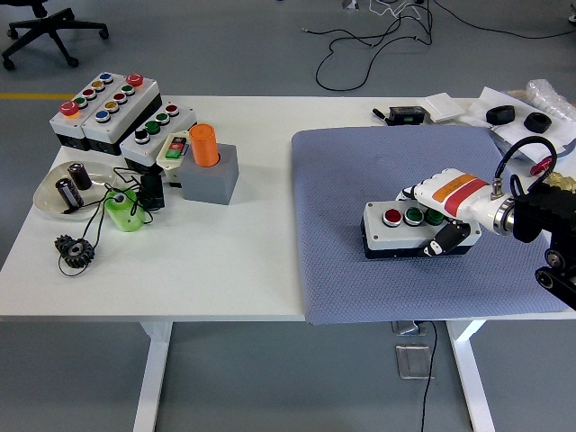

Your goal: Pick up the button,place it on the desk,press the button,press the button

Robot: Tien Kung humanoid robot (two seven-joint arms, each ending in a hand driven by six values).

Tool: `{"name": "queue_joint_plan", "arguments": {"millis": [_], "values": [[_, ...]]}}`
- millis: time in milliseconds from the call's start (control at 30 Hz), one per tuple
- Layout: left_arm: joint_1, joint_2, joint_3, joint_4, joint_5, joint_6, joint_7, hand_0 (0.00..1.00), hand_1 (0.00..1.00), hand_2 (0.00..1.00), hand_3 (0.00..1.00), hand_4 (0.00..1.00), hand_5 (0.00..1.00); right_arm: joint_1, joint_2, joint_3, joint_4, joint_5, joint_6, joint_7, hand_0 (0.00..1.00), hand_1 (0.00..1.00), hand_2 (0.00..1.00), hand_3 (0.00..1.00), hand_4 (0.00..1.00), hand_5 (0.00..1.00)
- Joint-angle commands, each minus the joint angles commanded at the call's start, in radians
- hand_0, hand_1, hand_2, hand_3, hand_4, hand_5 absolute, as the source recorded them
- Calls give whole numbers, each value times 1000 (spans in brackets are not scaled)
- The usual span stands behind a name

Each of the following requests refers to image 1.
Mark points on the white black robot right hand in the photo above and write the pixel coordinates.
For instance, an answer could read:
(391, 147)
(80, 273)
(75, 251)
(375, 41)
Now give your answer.
(454, 195)

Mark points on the grey four-control button box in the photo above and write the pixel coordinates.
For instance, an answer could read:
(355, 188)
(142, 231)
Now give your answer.
(135, 150)
(387, 234)

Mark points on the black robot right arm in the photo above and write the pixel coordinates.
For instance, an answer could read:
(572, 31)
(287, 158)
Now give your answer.
(544, 216)

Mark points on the grey five-button emergency stop box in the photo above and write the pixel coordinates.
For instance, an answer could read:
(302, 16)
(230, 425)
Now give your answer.
(110, 130)
(63, 126)

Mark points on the black device with green label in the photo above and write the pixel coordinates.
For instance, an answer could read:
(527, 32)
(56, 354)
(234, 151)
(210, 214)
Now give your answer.
(405, 115)

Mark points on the white foam sheet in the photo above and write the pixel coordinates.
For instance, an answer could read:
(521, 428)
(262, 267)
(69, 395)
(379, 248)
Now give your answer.
(495, 96)

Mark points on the small black tool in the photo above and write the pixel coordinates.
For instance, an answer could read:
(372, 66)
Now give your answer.
(380, 115)

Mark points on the grey-blue textured mat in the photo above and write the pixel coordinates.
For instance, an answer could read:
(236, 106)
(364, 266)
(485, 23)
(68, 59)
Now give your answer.
(351, 279)

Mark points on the metal floor socket plate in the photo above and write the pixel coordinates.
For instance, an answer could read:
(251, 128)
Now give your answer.
(405, 327)
(411, 362)

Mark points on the white table leg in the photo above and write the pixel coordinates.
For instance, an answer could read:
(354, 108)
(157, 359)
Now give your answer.
(153, 378)
(472, 382)

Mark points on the grey square block holder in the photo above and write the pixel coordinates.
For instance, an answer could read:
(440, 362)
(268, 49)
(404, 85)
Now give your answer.
(209, 184)

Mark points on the orange cylinder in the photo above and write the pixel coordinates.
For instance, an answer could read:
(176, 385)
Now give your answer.
(203, 146)

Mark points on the green plastic cylinder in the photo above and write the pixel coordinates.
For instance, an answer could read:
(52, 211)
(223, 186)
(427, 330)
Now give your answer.
(126, 216)

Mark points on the black cylindrical capacitor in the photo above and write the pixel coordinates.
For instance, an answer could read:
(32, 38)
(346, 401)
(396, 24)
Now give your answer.
(69, 195)
(81, 177)

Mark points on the black metal gear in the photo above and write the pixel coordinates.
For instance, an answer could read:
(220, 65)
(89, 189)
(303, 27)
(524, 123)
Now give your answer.
(76, 254)

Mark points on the shallow silver dish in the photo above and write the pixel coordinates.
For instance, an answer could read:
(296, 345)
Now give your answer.
(47, 198)

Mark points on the black office chair base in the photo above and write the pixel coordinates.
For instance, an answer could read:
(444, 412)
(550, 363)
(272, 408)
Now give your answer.
(49, 27)

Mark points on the white wall switch plate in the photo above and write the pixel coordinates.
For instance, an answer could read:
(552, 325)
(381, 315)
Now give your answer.
(443, 107)

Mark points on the cream red-green switch box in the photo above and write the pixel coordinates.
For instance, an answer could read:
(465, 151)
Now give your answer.
(168, 162)

